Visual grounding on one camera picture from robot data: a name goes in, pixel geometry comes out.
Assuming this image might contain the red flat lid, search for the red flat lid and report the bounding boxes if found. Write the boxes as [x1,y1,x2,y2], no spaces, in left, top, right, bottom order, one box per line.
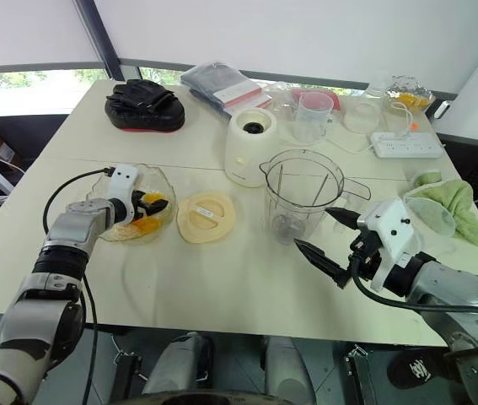
[293,88,342,112]

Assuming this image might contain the plastic bag of packets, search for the plastic bag of packets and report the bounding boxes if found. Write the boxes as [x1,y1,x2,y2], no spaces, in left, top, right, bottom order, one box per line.
[179,62,274,120]

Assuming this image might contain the clear glass leaf dish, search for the clear glass leaf dish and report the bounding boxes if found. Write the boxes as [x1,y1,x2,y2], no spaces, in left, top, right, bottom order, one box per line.
[86,163,179,245]

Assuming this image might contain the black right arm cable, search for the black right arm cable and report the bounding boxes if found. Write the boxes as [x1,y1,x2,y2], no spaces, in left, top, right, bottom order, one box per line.
[347,256,478,365]

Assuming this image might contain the clear bag of orange pieces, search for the clear bag of orange pieces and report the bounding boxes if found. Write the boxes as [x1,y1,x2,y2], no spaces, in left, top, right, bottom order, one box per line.
[383,74,438,115]

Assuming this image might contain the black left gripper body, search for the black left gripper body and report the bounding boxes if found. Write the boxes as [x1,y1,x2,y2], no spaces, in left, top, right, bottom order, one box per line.
[130,197,146,222]

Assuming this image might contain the cream blender lid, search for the cream blender lid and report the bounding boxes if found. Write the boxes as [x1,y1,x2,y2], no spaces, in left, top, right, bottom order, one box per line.
[175,190,237,245]

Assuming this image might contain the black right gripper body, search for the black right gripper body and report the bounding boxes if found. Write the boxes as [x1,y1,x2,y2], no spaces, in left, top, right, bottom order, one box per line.
[346,229,386,282]

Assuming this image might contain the grey rounded housing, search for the grey rounded housing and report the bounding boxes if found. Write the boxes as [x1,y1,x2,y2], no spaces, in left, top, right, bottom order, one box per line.
[263,334,308,405]
[142,332,215,398]

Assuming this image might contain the cream blender base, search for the cream blender base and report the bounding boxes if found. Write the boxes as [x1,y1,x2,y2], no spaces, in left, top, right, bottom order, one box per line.
[223,106,281,188]

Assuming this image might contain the clear measuring cup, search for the clear measuring cup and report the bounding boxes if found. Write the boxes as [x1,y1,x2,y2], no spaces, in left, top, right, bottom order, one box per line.
[292,90,336,145]

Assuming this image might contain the clear glass bowl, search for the clear glass bowl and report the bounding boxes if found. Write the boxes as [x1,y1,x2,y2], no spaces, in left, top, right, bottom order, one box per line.
[342,100,383,134]

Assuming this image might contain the white power cord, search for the white power cord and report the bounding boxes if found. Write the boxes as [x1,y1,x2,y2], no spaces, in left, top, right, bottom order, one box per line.
[325,103,417,154]

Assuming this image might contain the white mesh strainer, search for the white mesh strainer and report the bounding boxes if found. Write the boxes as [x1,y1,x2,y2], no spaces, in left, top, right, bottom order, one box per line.
[404,195,455,238]

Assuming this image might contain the black padded mitt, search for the black padded mitt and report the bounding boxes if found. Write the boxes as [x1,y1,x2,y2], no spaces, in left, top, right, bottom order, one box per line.
[104,78,187,134]

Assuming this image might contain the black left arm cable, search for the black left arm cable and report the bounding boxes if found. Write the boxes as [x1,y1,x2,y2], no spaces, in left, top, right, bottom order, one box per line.
[42,167,116,405]

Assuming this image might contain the crumpled clear plastic bag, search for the crumpled clear plastic bag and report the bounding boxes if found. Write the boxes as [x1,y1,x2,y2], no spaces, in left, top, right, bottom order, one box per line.
[262,81,299,116]

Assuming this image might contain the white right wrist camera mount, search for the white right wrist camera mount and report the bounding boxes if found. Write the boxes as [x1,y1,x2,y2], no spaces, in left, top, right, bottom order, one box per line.
[357,198,419,293]

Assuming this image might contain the green towel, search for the green towel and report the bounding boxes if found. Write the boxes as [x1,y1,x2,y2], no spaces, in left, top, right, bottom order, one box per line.
[402,168,478,251]

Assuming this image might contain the black pad with white print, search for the black pad with white print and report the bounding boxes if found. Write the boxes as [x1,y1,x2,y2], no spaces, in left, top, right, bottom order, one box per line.
[387,347,459,390]

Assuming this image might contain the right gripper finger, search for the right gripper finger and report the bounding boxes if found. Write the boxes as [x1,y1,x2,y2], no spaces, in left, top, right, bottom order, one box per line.
[293,237,349,290]
[325,206,365,232]

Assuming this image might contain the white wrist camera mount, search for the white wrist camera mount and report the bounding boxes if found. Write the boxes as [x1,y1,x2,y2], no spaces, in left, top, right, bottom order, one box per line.
[357,198,419,293]
[106,165,144,225]

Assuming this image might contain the clear blender jar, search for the clear blender jar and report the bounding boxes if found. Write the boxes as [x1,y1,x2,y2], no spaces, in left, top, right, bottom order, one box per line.
[258,148,373,247]

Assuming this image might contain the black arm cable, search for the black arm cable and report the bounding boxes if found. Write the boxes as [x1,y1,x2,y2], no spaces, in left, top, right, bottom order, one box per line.
[42,167,116,405]
[347,256,478,365]

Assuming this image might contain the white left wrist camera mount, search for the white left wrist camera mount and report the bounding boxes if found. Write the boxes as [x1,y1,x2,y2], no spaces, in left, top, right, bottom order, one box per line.
[106,165,144,225]

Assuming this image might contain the dark window frame post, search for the dark window frame post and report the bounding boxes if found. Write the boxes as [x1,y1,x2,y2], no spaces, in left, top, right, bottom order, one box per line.
[73,0,126,82]

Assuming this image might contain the white power strip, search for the white power strip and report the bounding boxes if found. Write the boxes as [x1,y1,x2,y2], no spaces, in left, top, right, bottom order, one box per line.
[369,131,444,159]

